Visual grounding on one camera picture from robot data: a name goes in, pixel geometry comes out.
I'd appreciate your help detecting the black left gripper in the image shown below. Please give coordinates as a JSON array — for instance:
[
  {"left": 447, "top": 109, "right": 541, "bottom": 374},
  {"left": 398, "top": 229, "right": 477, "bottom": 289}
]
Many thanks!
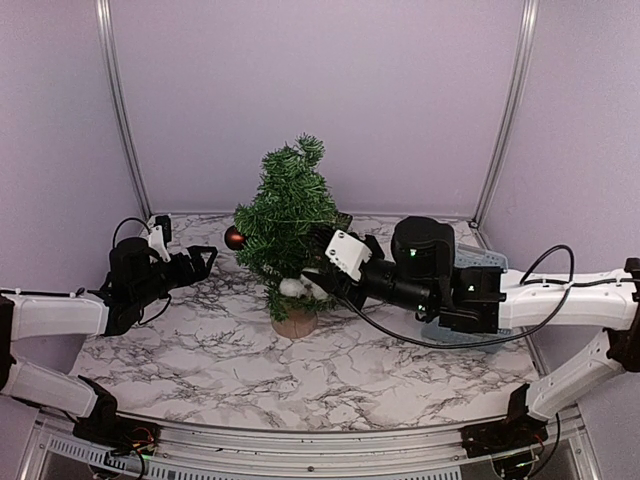
[{"left": 132, "top": 246, "right": 217, "bottom": 309}]

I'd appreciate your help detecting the white grey small ornament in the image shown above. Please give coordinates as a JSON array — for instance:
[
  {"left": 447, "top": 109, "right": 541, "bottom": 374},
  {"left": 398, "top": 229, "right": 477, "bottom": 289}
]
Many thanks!
[{"left": 279, "top": 268, "right": 329, "bottom": 301}]

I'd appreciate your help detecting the light blue perforated basket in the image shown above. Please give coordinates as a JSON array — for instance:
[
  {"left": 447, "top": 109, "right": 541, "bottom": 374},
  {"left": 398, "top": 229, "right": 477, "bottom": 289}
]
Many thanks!
[{"left": 421, "top": 243, "right": 511, "bottom": 354}]

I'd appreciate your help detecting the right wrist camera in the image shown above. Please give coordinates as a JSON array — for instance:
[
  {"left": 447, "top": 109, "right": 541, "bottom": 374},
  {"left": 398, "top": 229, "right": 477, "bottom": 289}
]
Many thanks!
[{"left": 309, "top": 225, "right": 385, "bottom": 282}]

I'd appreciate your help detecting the left aluminium frame post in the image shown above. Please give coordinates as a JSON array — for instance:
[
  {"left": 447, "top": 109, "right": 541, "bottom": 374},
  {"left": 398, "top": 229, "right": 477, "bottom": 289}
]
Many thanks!
[{"left": 95, "top": 0, "right": 152, "bottom": 219}]

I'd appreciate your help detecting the small green christmas tree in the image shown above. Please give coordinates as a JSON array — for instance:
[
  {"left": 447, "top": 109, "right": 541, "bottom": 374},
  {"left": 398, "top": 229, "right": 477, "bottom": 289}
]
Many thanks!
[{"left": 233, "top": 133, "right": 340, "bottom": 339}]

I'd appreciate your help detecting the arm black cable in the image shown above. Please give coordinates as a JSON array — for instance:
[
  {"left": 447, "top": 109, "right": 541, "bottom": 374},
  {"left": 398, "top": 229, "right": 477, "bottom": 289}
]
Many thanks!
[
  {"left": 329, "top": 244, "right": 631, "bottom": 351},
  {"left": 0, "top": 216, "right": 174, "bottom": 327}
]

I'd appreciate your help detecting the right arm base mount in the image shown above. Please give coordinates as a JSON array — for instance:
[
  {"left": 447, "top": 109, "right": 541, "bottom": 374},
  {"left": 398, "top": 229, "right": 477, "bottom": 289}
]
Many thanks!
[{"left": 460, "top": 384, "right": 548, "bottom": 458}]

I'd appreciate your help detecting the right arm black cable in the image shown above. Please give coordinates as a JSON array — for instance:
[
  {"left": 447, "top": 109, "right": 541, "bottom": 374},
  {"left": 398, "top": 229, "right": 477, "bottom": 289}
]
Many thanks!
[{"left": 329, "top": 244, "right": 631, "bottom": 351}]

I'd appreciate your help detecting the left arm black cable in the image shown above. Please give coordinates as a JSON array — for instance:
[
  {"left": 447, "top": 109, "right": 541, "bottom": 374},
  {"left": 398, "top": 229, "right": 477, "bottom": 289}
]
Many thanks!
[{"left": 0, "top": 216, "right": 174, "bottom": 327}]

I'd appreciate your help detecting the black floral square plate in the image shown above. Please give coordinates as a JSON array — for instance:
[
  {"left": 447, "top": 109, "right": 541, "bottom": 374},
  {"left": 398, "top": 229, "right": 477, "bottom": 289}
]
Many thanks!
[{"left": 336, "top": 212, "right": 353, "bottom": 231}]

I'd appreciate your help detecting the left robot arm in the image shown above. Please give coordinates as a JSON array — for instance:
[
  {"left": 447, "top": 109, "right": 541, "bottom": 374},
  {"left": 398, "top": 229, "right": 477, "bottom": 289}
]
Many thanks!
[{"left": 1, "top": 237, "right": 217, "bottom": 445}]

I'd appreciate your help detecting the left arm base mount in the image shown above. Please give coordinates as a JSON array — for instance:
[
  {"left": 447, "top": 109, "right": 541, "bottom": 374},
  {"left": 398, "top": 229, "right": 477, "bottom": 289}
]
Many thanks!
[{"left": 73, "top": 376, "right": 160, "bottom": 452}]

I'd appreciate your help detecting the aluminium frame post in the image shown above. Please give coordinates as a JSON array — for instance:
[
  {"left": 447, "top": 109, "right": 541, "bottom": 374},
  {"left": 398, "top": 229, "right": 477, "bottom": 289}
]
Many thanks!
[
  {"left": 95, "top": 0, "right": 152, "bottom": 219},
  {"left": 470, "top": 0, "right": 540, "bottom": 229}
]

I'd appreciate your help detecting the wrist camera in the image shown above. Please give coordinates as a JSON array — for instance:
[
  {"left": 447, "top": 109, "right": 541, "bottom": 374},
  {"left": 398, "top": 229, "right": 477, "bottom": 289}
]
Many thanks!
[
  {"left": 147, "top": 214, "right": 172, "bottom": 263},
  {"left": 309, "top": 225, "right": 385, "bottom": 282}
]

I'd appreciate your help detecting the copper bauble ornament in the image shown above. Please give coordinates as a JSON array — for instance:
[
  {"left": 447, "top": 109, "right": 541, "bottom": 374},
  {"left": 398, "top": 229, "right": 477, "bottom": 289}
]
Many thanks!
[{"left": 224, "top": 225, "right": 247, "bottom": 251}]

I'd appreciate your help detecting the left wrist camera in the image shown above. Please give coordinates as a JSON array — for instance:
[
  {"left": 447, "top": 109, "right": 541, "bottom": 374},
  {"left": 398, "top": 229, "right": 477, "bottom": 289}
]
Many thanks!
[{"left": 147, "top": 214, "right": 172, "bottom": 263}]

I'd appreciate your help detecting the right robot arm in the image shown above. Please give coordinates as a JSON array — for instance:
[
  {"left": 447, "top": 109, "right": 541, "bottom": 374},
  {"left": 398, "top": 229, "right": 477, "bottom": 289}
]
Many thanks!
[{"left": 308, "top": 216, "right": 639, "bottom": 448}]

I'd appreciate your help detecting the right aluminium frame post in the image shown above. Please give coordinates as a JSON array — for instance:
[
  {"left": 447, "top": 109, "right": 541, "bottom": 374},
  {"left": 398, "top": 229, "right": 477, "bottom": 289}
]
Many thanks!
[{"left": 470, "top": 0, "right": 540, "bottom": 229}]

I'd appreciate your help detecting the front aluminium rail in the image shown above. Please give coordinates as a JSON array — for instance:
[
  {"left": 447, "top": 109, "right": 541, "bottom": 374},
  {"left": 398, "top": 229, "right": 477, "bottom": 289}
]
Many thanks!
[{"left": 19, "top": 399, "right": 601, "bottom": 480}]

